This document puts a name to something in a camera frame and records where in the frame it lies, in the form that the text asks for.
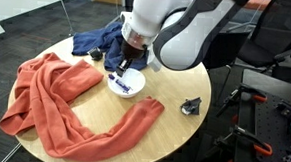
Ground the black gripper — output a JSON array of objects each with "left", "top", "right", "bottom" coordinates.
[{"left": 115, "top": 38, "right": 148, "bottom": 80}]

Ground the purple Expo marker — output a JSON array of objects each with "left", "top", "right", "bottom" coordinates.
[{"left": 107, "top": 73, "right": 134, "bottom": 94}]

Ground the white ceramic bowl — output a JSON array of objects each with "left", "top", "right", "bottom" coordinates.
[{"left": 106, "top": 66, "right": 147, "bottom": 100}]

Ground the navy blue cloth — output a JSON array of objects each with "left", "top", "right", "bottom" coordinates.
[{"left": 70, "top": 19, "right": 151, "bottom": 74}]

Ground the crumpled black clip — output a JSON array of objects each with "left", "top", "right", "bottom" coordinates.
[{"left": 179, "top": 95, "right": 203, "bottom": 117}]

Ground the orange fleece cloth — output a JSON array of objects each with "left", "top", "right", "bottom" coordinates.
[{"left": 0, "top": 48, "right": 169, "bottom": 162}]

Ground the black plain-back chair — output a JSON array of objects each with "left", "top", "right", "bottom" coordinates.
[{"left": 199, "top": 28, "right": 251, "bottom": 107}]

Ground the orange bench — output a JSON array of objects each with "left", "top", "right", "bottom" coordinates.
[{"left": 243, "top": 0, "right": 273, "bottom": 12}]

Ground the black armrest office chair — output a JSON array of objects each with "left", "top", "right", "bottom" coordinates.
[{"left": 224, "top": 0, "right": 291, "bottom": 75}]

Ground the black perforated mounting board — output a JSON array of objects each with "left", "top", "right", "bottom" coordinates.
[{"left": 233, "top": 68, "right": 291, "bottom": 162}]

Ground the black orange-handled clamp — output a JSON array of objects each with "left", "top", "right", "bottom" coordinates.
[
  {"left": 210, "top": 124, "right": 275, "bottom": 162},
  {"left": 216, "top": 82, "right": 269, "bottom": 120}
]

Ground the white wall board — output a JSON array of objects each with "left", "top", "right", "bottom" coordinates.
[{"left": 0, "top": 0, "right": 80, "bottom": 44}]

